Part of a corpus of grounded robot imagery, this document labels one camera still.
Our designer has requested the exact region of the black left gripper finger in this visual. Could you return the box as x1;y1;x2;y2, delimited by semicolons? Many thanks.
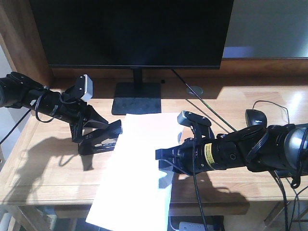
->
69;120;83;143
84;105;109;129

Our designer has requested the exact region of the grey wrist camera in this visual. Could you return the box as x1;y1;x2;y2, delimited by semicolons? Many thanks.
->
74;74;93;102
177;111;211;127

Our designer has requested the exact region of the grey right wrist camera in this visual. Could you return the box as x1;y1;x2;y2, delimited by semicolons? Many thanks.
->
177;111;211;127

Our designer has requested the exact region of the white paper sheet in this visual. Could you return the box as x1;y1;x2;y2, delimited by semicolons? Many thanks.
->
86;113;183;231

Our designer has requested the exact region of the black orange stapler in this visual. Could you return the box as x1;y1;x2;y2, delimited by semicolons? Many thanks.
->
78;120;122;156

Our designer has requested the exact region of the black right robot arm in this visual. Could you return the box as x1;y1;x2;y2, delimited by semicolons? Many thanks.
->
155;124;308;178

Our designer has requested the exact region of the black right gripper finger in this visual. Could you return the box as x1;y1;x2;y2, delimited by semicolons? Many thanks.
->
158;159;183;173
155;145;185;160

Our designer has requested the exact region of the black computer monitor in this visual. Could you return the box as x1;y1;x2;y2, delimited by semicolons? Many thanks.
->
30;0;233;115

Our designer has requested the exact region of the white power strip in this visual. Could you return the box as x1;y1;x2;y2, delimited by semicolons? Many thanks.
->
179;221;205;231

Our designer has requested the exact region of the black mouse cable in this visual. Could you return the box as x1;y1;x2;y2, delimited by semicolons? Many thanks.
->
252;100;289;124

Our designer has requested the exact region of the grey desk cable grommet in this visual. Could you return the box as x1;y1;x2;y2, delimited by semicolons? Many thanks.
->
186;86;204;96

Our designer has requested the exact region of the black monitor cable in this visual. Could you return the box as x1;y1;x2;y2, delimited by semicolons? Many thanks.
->
171;69;238;132

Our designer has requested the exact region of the black computer mouse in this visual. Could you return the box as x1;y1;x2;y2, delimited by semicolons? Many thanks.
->
245;109;268;128

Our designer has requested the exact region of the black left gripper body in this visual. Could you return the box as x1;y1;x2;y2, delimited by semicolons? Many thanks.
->
56;86;91;125

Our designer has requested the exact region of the wooden desk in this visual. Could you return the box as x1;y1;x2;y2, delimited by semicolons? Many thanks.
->
0;0;308;231

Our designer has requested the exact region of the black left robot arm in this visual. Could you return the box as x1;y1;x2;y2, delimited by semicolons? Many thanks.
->
0;72;108;143

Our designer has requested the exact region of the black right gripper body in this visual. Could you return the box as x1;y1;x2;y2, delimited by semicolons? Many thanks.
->
175;134;241;176

